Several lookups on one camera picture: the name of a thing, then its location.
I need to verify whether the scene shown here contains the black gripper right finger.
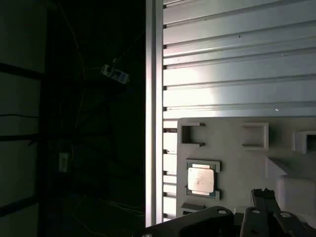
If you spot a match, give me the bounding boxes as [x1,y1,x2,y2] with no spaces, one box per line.
[251,188,316,237]

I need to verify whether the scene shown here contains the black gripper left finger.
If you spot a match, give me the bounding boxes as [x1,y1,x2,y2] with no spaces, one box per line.
[133,206,267,237]

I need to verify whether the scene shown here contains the silver green CPU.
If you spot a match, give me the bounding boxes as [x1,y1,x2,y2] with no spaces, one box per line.
[185,162,216,197]

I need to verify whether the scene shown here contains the white parts rack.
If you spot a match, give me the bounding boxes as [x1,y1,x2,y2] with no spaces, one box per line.
[175,117,316,229]

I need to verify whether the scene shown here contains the white power adapter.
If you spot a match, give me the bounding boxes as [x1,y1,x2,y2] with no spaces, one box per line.
[58,151,71,173]

